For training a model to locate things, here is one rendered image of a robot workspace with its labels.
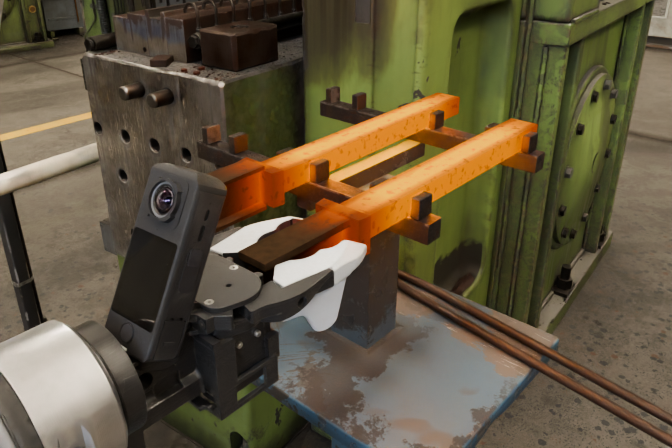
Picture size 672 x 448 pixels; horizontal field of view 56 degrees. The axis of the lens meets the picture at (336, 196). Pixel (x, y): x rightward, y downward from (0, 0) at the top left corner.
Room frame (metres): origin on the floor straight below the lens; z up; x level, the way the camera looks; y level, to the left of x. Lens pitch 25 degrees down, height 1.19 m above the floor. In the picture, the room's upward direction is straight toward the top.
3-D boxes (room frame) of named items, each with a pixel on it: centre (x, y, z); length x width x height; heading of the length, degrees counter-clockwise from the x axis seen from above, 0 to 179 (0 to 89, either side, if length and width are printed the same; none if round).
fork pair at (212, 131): (0.75, 0.06, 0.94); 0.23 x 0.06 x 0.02; 139
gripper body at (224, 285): (0.34, 0.10, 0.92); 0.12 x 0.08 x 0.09; 139
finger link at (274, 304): (0.36, 0.04, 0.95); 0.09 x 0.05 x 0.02; 124
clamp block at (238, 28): (1.15, 0.17, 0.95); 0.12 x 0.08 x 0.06; 144
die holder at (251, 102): (1.35, 0.18, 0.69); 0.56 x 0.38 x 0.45; 144
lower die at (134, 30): (1.38, 0.23, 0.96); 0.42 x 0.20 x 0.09; 144
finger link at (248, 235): (0.44, 0.06, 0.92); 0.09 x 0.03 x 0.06; 153
